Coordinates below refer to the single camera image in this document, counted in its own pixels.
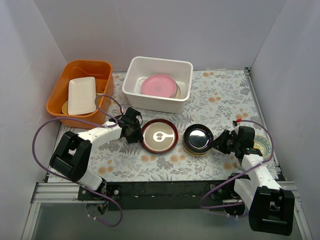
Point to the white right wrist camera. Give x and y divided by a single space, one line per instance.
235 131

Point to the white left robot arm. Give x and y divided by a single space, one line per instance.
72 154

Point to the white plastic bin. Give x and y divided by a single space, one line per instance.
141 66

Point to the floral table mat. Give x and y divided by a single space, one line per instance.
217 98

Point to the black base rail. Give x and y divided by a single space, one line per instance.
164 195

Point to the white cup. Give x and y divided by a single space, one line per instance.
238 164

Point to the yellow plate in orange bin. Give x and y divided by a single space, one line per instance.
64 108

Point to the orange plastic bin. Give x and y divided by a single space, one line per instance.
102 72

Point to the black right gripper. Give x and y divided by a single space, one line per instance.
224 142

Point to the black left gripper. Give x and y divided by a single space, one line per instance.
136 131

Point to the white rectangular plate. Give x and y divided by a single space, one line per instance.
81 95

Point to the watermelon pattern plate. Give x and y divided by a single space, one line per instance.
178 91

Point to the red rimmed cream plate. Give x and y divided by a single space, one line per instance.
160 136

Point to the teal patterned plate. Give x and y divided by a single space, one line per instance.
262 146

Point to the tan bottom plate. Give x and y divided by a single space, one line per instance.
195 154

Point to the pink plate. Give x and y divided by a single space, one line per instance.
159 85

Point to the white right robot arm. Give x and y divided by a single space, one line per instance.
271 208

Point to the aluminium frame rail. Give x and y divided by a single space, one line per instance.
48 193

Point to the glossy black plate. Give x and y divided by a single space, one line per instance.
198 138

